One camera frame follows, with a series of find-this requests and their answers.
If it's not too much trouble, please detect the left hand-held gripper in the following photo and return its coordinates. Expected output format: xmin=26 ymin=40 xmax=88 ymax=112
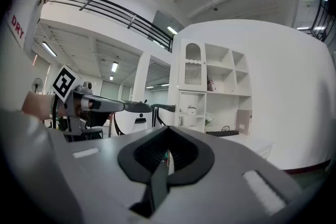
xmin=51 ymin=64 xmax=126 ymax=136

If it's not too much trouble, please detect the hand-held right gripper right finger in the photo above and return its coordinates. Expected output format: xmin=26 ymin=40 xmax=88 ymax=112
xmin=157 ymin=125 xmax=302 ymax=224

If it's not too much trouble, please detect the beige cardboard box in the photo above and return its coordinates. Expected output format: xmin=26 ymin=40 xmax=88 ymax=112
xmin=235 ymin=109 xmax=253 ymax=135

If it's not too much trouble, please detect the short black balcony railing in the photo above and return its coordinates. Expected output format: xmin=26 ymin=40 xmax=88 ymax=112
xmin=309 ymin=0 xmax=335 ymax=43

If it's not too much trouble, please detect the black keyboard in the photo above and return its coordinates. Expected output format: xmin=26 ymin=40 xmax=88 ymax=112
xmin=206 ymin=130 xmax=240 ymax=137

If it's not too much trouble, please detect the white robot with black hood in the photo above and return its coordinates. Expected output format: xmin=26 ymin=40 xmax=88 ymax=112
xmin=151 ymin=103 xmax=176 ymax=128
xmin=114 ymin=101 xmax=159 ymax=137

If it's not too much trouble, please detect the white banner with red letters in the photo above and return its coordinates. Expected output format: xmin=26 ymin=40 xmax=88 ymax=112
xmin=7 ymin=13 xmax=27 ymax=48

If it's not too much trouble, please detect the person's grey shirt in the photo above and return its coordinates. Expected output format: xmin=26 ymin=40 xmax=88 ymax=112
xmin=0 ymin=109 xmax=79 ymax=221

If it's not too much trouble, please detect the person's left hand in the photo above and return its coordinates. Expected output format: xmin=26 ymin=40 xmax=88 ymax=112
xmin=75 ymin=102 xmax=93 ymax=116

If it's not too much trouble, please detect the standing fan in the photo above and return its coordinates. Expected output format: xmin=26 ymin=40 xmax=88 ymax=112
xmin=31 ymin=77 xmax=44 ymax=94

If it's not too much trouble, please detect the person's left forearm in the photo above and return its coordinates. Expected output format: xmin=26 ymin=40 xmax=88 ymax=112
xmin=22 ymin=91 xmax=59 ymax=122

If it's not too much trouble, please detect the white shelf cabinet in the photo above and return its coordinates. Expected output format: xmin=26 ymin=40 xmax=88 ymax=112
xmin=174 ymin=38 xmax=253 ymax=134

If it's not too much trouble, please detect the long black balcony railing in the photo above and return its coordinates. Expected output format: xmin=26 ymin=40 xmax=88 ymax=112
xmin=40 ymin=0 xmax=174 ymax=54

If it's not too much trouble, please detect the wrist band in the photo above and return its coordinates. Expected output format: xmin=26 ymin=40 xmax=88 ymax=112
xmin=49 ymin=95 xmax=57 ymax=120

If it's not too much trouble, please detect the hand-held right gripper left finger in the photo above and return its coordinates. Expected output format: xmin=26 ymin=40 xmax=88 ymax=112
xmin=56 ymin=125 xmax=170 ymax=224

